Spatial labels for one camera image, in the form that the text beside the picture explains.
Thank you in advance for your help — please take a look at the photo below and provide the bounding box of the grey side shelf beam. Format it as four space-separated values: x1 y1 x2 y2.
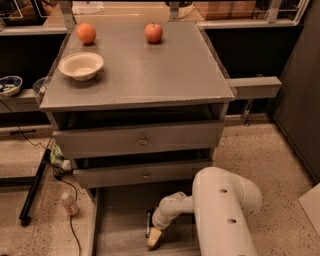
227 76 282 100

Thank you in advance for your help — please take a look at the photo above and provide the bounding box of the black stand leg with wheel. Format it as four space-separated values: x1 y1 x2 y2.
19 149 51 227

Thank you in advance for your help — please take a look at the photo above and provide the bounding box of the blue patterned bowl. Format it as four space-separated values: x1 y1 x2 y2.
0 76 23 96

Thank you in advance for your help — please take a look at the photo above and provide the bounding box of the clear plastic bottle on floor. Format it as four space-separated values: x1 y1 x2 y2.
61 192 78 216

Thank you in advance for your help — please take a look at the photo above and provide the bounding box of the white floor panel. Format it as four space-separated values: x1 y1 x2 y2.
299 183 320 237

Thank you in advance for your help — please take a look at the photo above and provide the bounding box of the white paper bowl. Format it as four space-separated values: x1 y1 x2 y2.
58 52 104 81

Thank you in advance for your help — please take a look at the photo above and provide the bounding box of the top grey drawer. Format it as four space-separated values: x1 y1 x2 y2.
53 121 224 159

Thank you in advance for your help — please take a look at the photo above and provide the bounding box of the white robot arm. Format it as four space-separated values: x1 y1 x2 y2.
148 167 262 256

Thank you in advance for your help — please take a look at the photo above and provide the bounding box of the green chip bag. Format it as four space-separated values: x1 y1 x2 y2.
50 145 72 171

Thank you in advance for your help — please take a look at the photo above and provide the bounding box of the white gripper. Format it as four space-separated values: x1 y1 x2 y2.
147 207 175 248

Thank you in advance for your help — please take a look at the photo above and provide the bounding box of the middle grey drawer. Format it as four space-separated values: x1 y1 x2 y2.
74 159 212 188

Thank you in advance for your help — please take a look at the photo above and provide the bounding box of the grey drawer cabinet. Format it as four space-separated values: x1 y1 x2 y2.
40 22 234 256

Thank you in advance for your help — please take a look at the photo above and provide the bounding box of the clear plastic container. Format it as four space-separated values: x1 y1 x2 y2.
32 77 51 104

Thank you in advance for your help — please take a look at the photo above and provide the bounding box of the black cable on floor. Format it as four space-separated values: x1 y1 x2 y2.
0 99 82 256

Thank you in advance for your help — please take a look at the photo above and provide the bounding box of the bottom grey open drawer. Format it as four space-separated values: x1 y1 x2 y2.
95 180 201 256

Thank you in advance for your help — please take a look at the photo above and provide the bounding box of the red apple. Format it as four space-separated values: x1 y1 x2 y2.
144 23 163 44

